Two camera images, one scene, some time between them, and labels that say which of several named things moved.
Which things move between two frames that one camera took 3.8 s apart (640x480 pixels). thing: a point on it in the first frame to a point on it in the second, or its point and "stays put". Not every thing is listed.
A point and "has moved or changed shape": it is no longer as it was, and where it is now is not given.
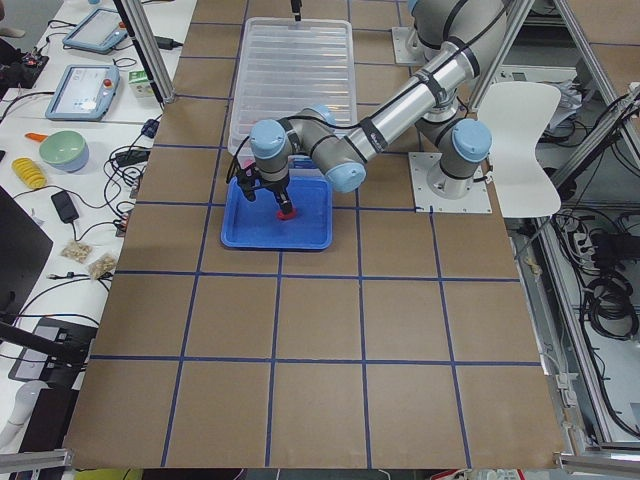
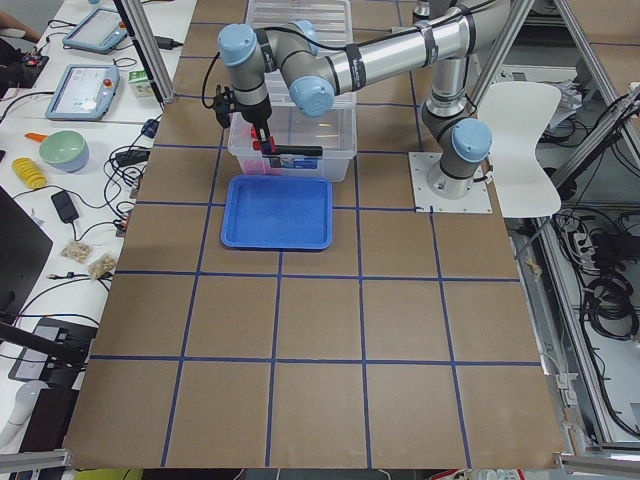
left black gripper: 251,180 to 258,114
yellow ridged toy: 27,170 stays put
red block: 289,216 has moved or changed shape
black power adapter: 64,206 stays put
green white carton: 140,83 stays put
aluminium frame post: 139,25 stays put
